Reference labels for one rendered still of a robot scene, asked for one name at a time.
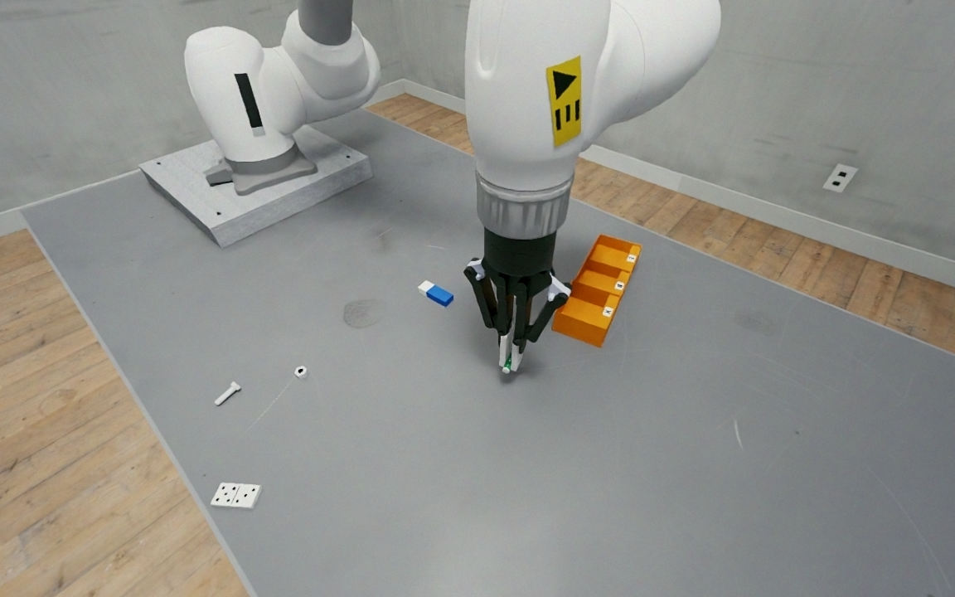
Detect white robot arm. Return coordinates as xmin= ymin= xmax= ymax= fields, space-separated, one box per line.
xmin=185 ymin=0 xmax=721 ymax=240

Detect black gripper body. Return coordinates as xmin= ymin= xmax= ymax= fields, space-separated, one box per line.
xmin=481 ymin=226 xmax=557 ymax=298

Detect orange rack of open bins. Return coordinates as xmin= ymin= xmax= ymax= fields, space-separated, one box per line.
xmin=552 ymin=234 xmax=642 ymax=348

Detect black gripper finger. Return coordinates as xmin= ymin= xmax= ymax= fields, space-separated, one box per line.
xmin=511 ymin=272 xmax=573 ymax=371
xmin=463 ymin=257 xmax=514 ymax=367

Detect white domino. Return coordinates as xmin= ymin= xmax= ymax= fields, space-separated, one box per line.
xmin=211 ymin=483 xmax=262 ymax=509

